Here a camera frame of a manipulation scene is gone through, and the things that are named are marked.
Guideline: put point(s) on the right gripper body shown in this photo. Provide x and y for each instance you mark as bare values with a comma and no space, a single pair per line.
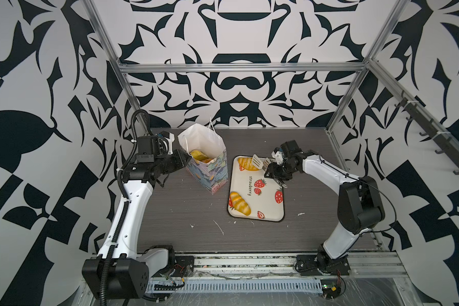
282,171

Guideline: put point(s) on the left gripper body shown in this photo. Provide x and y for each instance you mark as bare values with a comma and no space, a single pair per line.
169,162

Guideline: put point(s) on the white and steel tongs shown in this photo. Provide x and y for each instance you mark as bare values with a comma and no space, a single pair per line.
263,164

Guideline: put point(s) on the colourful printed paper bag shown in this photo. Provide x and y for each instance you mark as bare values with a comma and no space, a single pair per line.
213,175

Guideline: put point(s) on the long striped fake croissant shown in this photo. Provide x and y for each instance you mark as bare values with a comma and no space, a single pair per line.
246,164

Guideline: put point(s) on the column fake croissant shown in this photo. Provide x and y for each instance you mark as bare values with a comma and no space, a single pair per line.
200,156

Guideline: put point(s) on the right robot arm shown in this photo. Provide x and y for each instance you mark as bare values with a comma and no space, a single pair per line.
360,207

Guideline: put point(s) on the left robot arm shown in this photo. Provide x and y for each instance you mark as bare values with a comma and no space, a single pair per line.
132,206

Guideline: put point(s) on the strawberry print tray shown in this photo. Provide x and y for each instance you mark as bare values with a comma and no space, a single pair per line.
264,196

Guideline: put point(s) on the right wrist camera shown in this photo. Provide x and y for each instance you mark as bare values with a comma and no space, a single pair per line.
286,151

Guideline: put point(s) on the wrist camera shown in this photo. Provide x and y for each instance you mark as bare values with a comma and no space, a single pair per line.
152,147
286,151

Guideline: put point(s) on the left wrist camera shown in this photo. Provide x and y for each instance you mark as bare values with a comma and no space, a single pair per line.
152,147

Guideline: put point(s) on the base rail with cable duct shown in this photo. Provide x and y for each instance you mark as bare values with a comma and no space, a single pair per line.
258,278

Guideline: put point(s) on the wall hook rack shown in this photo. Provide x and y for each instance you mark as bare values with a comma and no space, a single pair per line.
446,142

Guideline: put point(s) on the aluminium frame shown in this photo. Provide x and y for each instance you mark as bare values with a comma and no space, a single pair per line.
323,73

